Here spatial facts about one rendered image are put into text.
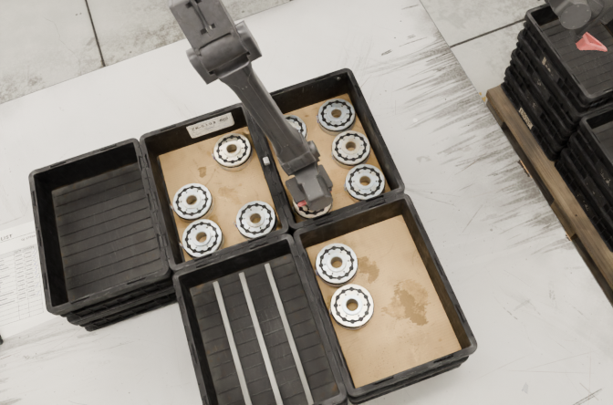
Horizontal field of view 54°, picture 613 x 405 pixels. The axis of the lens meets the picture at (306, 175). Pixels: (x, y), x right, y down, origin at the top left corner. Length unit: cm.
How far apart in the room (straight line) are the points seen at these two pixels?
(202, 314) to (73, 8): 220
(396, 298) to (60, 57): 223
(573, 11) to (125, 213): 117
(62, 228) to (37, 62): 163
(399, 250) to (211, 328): 50
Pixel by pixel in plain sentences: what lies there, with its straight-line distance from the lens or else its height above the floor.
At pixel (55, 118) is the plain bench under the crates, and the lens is 210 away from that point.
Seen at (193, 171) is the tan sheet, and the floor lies 83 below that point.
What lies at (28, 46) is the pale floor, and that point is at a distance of 335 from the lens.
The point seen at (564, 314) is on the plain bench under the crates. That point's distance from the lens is 170.
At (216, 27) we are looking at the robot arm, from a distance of 100.
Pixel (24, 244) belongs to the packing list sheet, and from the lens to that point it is 193.
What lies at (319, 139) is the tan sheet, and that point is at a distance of 167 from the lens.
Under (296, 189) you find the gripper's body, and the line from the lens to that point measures 146.
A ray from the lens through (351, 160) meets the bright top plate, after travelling 160.
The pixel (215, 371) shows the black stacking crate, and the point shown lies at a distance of 150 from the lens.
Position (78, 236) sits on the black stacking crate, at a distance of 171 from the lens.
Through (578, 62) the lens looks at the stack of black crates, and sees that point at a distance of 234.
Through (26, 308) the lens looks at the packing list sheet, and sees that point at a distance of 186.
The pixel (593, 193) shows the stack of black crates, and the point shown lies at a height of 27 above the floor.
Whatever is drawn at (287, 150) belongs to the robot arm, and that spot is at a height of 119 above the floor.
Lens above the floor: 228
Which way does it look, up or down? 63 degrees down
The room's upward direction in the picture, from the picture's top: 11 degrees counter-clockwise
